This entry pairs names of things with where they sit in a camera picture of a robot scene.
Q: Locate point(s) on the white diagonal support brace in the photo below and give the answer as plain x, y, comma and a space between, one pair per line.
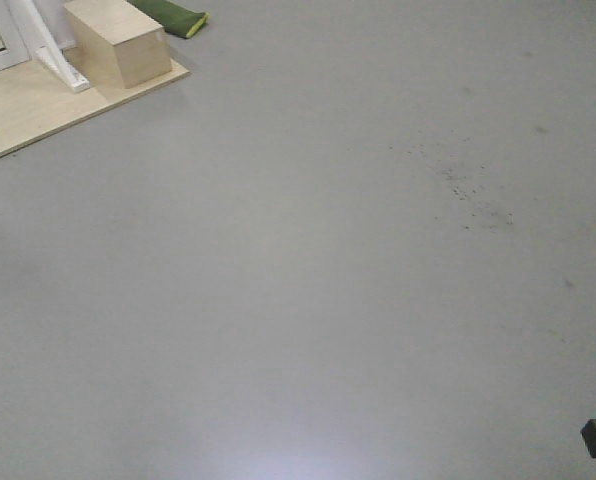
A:
42, 46

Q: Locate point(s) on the light wooden box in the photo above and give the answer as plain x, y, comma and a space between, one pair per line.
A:
116, 43

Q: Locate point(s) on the light wooden platform board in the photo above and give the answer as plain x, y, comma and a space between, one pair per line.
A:
35, 103

